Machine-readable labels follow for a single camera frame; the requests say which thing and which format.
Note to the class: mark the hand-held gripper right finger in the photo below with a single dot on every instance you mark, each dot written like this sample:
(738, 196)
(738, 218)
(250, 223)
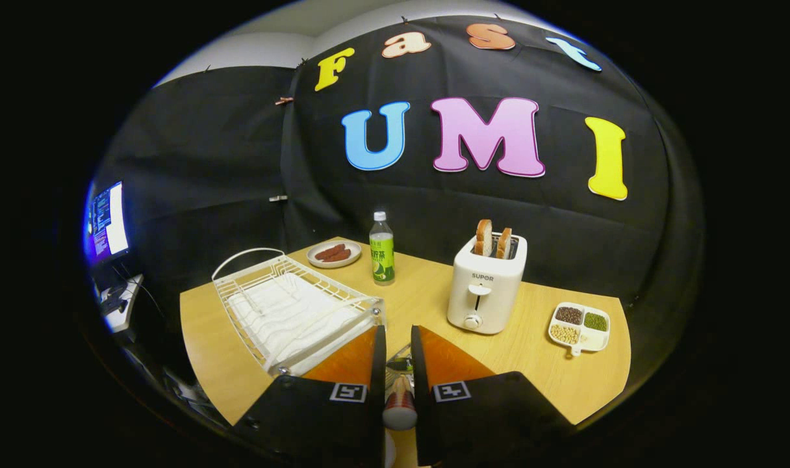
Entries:
(492, 416)

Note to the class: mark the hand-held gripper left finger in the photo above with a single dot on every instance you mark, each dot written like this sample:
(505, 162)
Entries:
(304, 416)

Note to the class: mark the white divided bean dish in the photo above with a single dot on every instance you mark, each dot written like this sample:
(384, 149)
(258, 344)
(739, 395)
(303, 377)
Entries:
(593, 339)

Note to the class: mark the white toaster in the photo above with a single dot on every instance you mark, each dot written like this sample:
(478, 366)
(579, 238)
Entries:
(483, 299)

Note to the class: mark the small beige saucer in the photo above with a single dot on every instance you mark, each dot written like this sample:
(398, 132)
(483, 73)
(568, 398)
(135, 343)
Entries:
(317, 260)

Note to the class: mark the brown sausage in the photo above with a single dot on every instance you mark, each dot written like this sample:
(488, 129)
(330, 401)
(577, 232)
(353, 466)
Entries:
(340, 256)
(329, 251)

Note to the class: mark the toast slice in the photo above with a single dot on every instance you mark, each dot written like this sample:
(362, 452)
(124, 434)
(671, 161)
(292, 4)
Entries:
(504, 244)
(483, 237)

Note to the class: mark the green-label drink bottle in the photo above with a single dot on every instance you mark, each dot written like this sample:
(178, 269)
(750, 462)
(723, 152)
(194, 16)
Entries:
(382, 260)

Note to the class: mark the white side desk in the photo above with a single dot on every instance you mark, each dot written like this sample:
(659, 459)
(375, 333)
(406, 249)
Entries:
(125, 312)

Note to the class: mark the black backdrop cloth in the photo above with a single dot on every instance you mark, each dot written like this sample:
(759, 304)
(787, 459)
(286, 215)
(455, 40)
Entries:
(206, 162)

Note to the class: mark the computer monitor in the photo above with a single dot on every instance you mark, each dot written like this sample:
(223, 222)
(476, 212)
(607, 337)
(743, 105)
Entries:
(109, 221)

